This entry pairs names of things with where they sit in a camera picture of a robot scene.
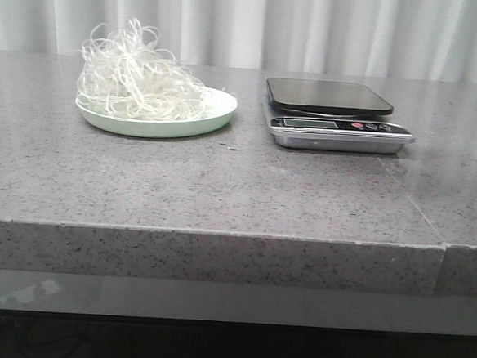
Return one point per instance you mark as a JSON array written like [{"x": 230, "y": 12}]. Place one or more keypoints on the translucent white vermicelli bundle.
[{"x": 127, "y": 75}]

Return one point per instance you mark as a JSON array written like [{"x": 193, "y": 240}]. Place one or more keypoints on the pale green round plate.
[{"x": 220, "y": 107}]

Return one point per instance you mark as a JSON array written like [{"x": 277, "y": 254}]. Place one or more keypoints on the black silver kitchen scale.
[{"x": 331, "y": 116}]

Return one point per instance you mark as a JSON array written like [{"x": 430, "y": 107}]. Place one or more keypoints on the white pleated curtain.
[{"x": 417, "y": 39}]

